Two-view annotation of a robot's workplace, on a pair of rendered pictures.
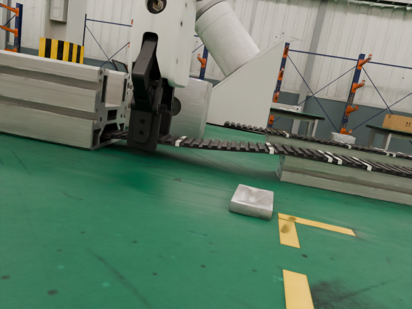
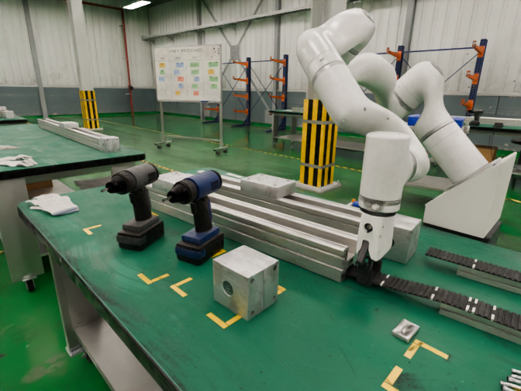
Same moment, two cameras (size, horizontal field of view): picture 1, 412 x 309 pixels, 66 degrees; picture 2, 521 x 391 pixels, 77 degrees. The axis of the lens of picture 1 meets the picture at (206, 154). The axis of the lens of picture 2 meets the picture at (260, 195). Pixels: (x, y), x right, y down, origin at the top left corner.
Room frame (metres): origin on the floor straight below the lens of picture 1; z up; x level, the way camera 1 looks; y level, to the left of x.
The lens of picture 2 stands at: (-0.32, -0.11, 1.20)
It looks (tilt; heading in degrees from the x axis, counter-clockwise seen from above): 18 degrees down; 35
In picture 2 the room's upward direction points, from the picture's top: 1 degrees clockwise
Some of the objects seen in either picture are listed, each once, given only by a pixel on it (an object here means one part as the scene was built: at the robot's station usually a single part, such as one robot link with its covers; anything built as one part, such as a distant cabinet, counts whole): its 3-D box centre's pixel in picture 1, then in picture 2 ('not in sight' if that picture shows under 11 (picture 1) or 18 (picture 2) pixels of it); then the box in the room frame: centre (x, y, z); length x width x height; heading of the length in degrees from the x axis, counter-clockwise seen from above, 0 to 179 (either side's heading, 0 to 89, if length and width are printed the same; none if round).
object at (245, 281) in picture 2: not in sight; (250, 278); (0.15, 0.25, 0.83); 0.11 x 0.10 x 0.10; 174
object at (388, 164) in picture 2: not in sight; (385, 164); (0.37, 0.07, 1.06); 0.09 x 0.08 x 0.13; 154
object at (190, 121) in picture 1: (181, 105); (398, 235); (0.57, 0.06, 0.83); 0.12 x 0.09 x 0.10; 176
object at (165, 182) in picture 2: not in sight; (178, 186); (0.41, 0.76, 0.87); 0.16 x 0.11 x 0.07; 86
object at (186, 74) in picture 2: not in sight; (189, 100); (4.23, 4.84, 0.97); 1.51 x 0.50 x 1.95; 101
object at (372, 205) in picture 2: not in sight; (378, 202); (0.36, 0.07, 0.98); 0.09 x 0.08 x 0.03; 176
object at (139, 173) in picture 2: not in sight; (132, 209); (0.15, 0.65, 0.89); 0.20 x 0.08 x 0.22; 19
